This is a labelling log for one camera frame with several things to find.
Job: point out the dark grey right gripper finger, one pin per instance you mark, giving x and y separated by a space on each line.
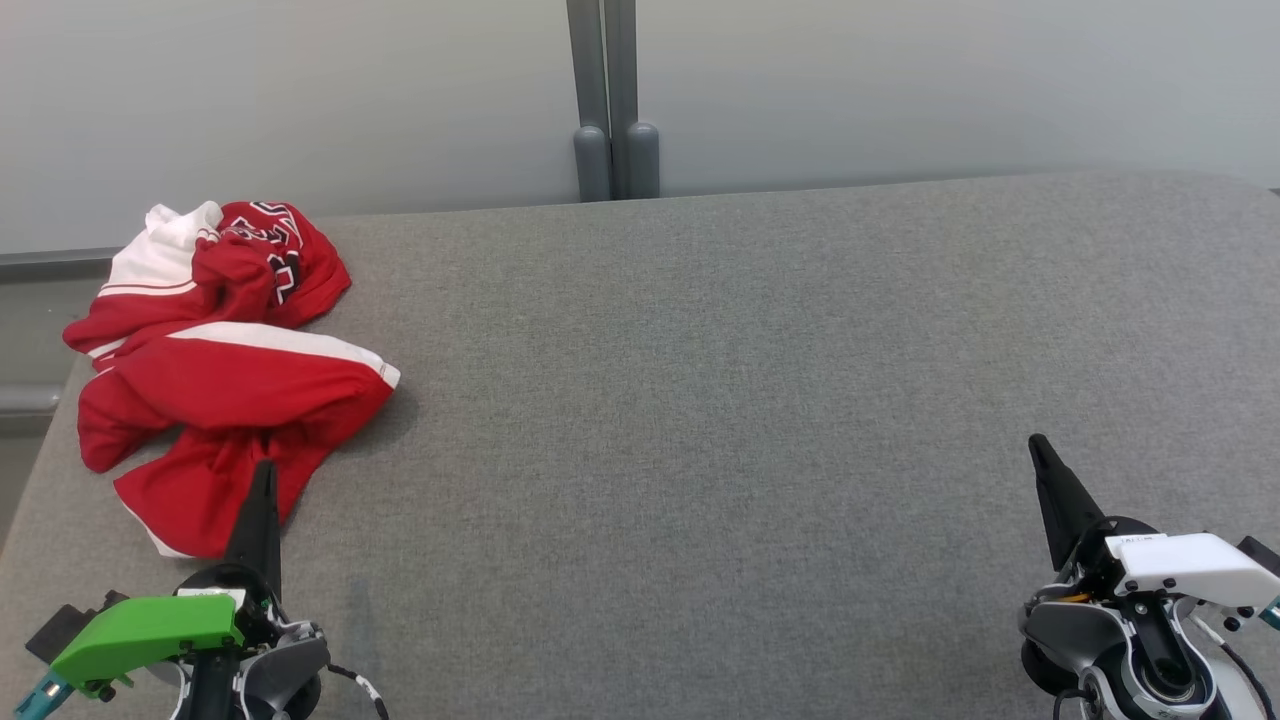
1062 500

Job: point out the grey wall rail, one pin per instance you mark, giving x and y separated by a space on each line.
50 263

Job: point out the grey fabric sofa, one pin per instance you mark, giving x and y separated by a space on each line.
750 450

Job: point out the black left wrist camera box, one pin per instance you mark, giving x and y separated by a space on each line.
70 625

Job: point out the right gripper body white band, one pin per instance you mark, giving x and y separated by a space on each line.
1190 565

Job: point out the grey partition post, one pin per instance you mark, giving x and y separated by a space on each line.
632 100
590 100

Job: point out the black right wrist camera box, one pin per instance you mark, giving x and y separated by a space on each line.
1262 558

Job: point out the red Bulls basketball jersey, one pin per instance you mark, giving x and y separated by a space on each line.
230 270

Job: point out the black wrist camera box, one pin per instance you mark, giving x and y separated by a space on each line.
1262 558
70 625

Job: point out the grey horizontal round bar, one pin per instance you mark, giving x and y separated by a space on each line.
28 400

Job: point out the red shorts with white stripes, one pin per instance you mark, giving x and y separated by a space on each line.
240 390

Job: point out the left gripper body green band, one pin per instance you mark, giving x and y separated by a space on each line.
140 630

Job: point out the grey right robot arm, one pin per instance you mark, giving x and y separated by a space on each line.
1080 635

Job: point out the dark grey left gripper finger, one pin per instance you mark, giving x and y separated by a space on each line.
258 530

